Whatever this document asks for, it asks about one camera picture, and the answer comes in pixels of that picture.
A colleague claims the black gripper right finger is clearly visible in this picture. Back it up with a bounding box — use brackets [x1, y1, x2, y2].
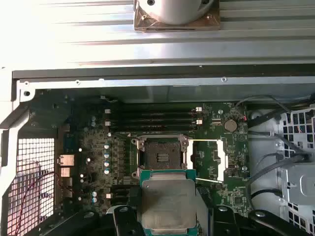
[210, 205, 306, 236]

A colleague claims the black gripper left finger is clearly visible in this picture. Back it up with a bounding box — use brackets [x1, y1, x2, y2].
[31, 206, 145, 236]

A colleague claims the silver green CPU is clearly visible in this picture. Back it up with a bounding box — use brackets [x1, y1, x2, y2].
[139, 169, 197, 236]

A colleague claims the metal socket cover frame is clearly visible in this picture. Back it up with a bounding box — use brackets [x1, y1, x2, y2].
[186, 138, 227, 184]

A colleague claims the black RAM slot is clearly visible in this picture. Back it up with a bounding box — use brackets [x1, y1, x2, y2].
[112, 187, 140, 194]
[112, 193, 140, 200]
[109, 113, 197, 119]
[109, 124, 197, 131]
[109, 107, 197, 113]
[109, 119, 197, 125]

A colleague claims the black CPU socket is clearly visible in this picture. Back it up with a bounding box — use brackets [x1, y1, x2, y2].
[131, 134, 195, 178]

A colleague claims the green motherboard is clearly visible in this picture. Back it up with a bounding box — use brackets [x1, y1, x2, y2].
[29, 93, 252, 236]

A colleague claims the silver metal drive cage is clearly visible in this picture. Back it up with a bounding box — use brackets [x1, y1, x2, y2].
[277, 103, 315, 236]

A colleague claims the round silver coin battery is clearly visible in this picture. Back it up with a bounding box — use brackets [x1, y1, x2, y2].
[223, 119, 238, 133]

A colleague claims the black silver PC case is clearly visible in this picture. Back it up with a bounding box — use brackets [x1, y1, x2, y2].
[0, 65, 315, 236]

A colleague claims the dark grey wire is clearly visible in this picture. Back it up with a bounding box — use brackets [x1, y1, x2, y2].
[248, 152, 311, 190]

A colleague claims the thin red wire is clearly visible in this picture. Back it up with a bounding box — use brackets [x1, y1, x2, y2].
[13, 159, 66, 236]

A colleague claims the thin black wire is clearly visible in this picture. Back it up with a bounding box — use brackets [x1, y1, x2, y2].
[233, 94, 293, 121]

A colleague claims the brown square base plate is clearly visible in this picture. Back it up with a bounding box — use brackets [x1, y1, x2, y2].
[134, 0, 221, 32]

